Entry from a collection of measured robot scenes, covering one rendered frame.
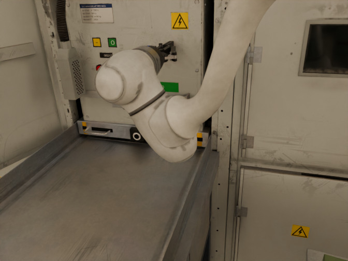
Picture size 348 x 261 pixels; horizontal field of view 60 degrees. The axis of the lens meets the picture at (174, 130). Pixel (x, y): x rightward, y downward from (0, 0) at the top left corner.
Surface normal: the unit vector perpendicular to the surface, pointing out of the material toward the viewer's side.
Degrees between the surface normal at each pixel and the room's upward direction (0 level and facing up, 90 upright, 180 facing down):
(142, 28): 90
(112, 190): 0
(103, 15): 90
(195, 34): 90
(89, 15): 90
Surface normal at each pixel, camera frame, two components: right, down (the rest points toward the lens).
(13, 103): 0.83, 0.22
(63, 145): 0.96, 0.09
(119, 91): -0.14, 0.42
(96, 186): -0.04, -0.90
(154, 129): -0.37, 0.42
